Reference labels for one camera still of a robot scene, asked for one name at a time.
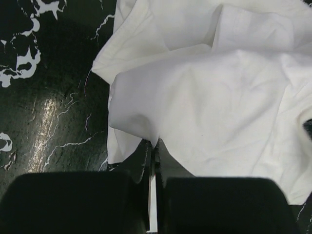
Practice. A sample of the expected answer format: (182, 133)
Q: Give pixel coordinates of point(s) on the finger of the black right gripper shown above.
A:
(306, 129)

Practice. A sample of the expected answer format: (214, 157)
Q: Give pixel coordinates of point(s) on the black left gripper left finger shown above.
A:
(115, 202)

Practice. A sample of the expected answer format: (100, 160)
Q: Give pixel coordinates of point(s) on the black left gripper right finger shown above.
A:
(187, 204)

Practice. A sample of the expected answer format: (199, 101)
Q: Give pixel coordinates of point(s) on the white daisy print t-shirt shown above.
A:
(225, 84)

